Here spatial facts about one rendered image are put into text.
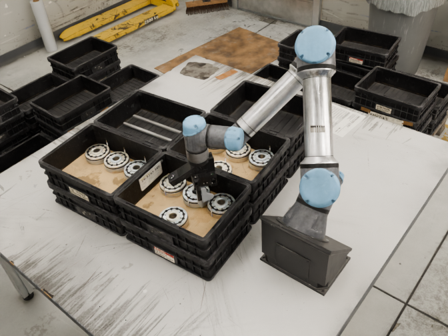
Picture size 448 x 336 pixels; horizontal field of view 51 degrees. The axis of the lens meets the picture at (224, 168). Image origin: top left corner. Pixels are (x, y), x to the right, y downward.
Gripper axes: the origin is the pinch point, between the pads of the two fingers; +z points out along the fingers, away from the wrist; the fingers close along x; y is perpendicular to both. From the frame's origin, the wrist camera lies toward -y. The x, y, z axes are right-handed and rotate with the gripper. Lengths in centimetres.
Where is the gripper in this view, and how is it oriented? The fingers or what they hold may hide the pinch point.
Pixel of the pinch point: (197, 200)
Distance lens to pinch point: 171.0
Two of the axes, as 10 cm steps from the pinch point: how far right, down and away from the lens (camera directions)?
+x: -2.6, -6.2, 7.4
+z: 0.6, 7.5, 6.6
